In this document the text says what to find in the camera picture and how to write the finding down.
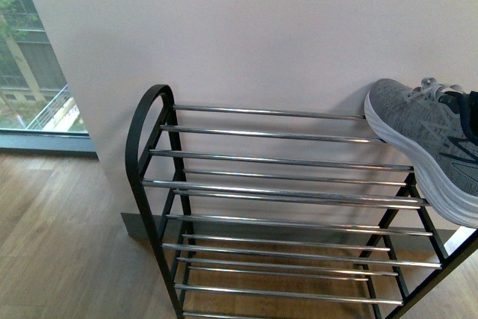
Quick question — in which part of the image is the grey sneaker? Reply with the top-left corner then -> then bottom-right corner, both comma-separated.
364,78 -> 477,229

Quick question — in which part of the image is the black metal shoe rack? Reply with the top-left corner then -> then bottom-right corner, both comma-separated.
125,84 -> 477,318

